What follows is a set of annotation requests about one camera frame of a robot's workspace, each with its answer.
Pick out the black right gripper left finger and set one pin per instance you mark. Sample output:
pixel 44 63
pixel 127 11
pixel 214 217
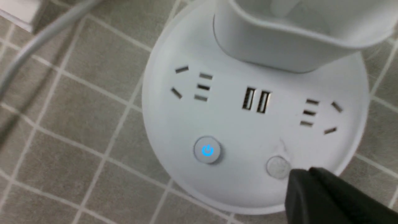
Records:
pixel 307 202

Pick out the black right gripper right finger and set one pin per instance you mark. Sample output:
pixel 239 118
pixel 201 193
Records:
pixel 357 206

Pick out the white desk lamp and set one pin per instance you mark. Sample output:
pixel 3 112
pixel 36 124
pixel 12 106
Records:
pixel 236 93

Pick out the grey checked tablecloth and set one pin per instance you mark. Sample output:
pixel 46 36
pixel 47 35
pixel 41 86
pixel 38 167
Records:
pixel 73 142

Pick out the large white bottom book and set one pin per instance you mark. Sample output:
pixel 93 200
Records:
pixel 23 13

